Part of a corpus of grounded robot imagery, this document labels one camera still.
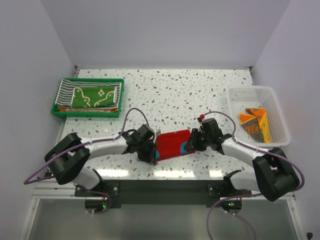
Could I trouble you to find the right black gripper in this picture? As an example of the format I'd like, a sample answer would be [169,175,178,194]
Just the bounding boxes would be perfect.
[184,128,212,152]

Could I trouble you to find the red blue patterned towel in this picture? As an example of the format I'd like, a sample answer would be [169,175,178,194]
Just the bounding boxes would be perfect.
[155,129,195,162]

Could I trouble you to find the orange yellow patterned towel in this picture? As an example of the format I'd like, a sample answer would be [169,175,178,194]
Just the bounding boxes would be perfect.
[238,108,271,143]

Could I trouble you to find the green frog pattern towel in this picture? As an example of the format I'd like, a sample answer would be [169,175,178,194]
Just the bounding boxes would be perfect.
[71,86,117,108]

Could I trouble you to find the green white striped towel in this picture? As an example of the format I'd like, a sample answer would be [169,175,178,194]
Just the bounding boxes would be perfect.
[54,78,124,109]

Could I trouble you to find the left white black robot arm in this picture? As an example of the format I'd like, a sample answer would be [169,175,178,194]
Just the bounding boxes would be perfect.
[44,124,157,197]

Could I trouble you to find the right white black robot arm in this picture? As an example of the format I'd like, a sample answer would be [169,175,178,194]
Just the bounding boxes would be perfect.
[184,116,301,202]

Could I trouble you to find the white plastic basket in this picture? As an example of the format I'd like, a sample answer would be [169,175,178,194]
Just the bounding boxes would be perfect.
[226,86,291,148]

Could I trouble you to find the orange folded cartoon towel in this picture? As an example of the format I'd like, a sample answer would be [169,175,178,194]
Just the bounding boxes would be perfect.
[57,106,118,113]

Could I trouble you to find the black mounting base plate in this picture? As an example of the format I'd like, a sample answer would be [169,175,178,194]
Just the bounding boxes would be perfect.
[74,180,251,210]

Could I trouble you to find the aluminium frame rail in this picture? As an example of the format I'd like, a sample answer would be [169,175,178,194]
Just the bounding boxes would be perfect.
[19,178,306,240]

